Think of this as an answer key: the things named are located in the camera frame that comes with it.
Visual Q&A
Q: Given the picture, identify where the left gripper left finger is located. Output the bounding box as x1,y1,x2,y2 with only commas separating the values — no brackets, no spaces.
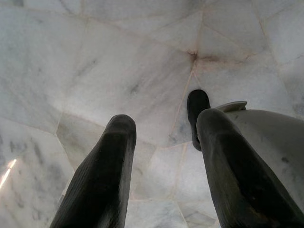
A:
49,114,138,228

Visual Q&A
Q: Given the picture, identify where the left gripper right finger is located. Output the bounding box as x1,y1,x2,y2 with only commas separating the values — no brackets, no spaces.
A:
196,109,304,228

